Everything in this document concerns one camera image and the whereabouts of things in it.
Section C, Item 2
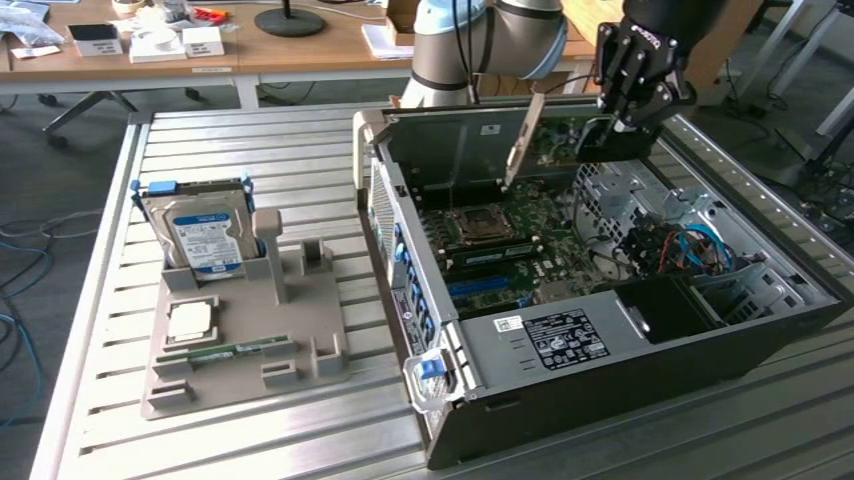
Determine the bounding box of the white label card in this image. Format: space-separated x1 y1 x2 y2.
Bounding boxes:
9 45 63 61

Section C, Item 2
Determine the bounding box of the metal disk bay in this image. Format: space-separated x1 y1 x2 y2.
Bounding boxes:
572 160 740 281

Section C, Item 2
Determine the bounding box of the small white box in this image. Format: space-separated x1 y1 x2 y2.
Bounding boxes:
181 25 226 59

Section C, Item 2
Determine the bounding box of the grey floor cable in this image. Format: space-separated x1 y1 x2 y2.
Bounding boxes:
0 208 103 240

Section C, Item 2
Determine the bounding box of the blue floor cable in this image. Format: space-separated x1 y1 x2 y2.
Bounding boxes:
0 233 50 429

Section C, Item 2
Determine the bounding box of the graphics card with metal bracket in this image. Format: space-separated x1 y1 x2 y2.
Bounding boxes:
504 91 664 194

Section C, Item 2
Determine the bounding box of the white box with black top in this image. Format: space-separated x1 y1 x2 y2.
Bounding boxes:
66 22 125 58

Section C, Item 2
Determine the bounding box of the stack of papers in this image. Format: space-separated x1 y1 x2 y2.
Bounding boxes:
361 23 418 61

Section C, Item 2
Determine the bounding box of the clear plastic bag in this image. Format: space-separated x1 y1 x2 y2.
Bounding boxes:
0 0 67 47

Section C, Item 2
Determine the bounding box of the silver CPU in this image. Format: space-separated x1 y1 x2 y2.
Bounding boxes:
166 301 217 342

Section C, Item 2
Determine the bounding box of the flat white box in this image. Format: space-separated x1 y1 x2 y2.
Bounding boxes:
127 28 190 65

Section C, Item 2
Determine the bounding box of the blue disk caddy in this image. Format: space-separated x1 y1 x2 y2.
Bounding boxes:
129 174 270 274

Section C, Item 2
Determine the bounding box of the wooden desk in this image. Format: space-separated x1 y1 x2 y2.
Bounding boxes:
0 0 602 97

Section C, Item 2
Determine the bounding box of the grey power supply unit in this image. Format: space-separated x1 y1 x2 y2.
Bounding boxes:
456 291 654 392

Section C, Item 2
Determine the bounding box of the grey parts rack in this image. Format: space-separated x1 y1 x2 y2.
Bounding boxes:
139 208 354 422

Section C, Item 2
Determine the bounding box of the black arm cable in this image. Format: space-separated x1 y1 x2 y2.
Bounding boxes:
450 0 485 105

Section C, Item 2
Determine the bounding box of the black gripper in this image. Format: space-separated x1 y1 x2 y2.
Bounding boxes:
594 21 700 134

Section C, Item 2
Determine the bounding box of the black open PC case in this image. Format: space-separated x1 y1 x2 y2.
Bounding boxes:
352 96 854 471

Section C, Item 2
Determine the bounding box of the CPU socket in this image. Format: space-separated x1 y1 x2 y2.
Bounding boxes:
452 206 514 242

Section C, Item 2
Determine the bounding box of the black lamp base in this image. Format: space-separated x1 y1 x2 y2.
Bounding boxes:
254 0 330 38

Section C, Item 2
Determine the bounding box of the red wire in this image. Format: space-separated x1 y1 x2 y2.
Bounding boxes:
654 233 690 275

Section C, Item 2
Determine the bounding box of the hard disk with blue label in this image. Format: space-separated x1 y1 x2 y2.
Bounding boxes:
141 186 265 276

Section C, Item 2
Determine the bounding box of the blue wire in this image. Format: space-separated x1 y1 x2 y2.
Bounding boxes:
665 223 737 274

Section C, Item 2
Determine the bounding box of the cardboard box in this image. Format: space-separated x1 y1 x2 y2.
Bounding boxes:
385 0 430 34

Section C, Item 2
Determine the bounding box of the installed RAM stick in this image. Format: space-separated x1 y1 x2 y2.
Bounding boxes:
444 241 542 265

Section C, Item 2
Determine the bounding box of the white desk frame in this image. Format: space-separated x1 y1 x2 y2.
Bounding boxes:
732 0 854 166

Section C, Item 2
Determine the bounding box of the green RAM stick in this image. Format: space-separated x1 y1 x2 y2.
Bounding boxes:
185 336 294 360

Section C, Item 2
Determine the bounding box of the green motherboard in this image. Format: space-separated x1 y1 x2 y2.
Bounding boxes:
414 178 606 321

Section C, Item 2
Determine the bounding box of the blue case latch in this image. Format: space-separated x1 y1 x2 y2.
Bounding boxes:
413 356 446 385

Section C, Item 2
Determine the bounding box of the blue expansion slot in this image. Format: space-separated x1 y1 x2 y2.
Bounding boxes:
446 276 530 297

